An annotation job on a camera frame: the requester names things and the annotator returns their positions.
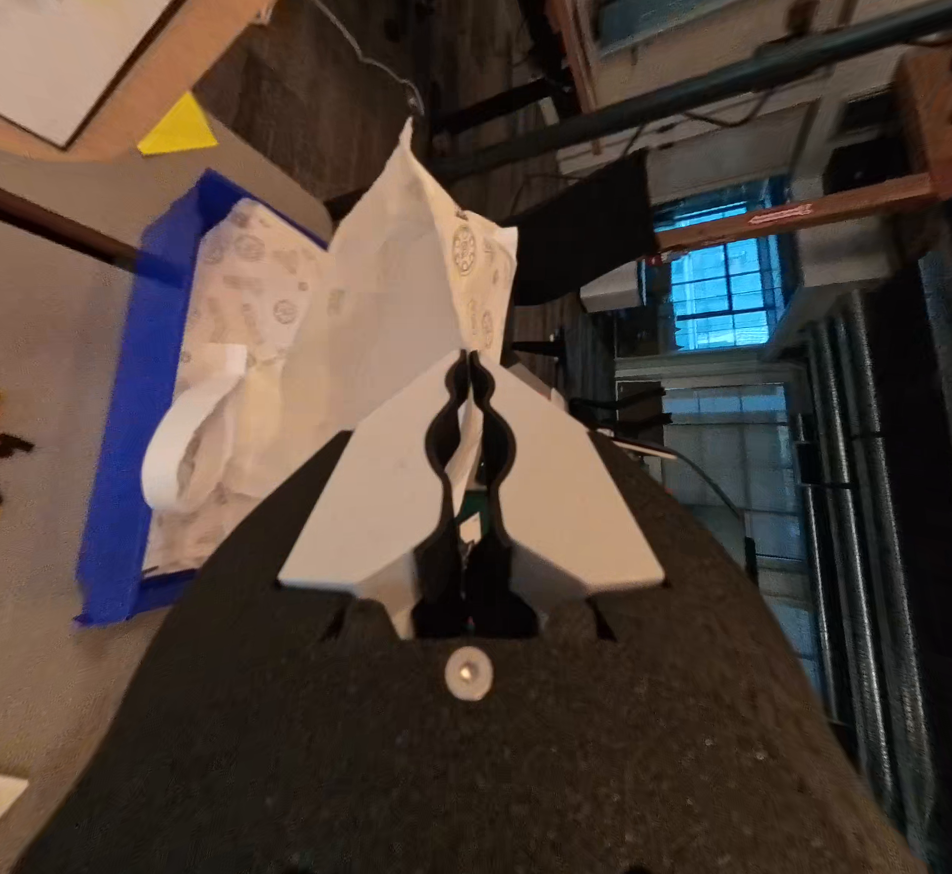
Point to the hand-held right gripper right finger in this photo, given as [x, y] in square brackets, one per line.
[573, 509]

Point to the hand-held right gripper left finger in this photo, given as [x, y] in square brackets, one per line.
[372, 509]

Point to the large printed paper bag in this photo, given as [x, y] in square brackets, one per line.
[394, 279]

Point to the blue plastic bin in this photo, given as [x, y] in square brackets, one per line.
[119, 442]

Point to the blue window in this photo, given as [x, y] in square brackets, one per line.
[725, 293]

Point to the black panel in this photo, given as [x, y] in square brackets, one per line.
[587, 234]

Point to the silver ribbed ducts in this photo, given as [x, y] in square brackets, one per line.
[870, 554]

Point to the wooden beam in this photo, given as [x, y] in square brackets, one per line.
[803, 215]

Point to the dark metal pole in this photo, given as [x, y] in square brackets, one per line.
[669, 100]

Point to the yellow paper triangle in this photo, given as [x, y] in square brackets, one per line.
[178, 130]

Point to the wooden document stand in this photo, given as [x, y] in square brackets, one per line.
[223, 48]

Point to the white instruction sheet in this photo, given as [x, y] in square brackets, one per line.
[97, 41]

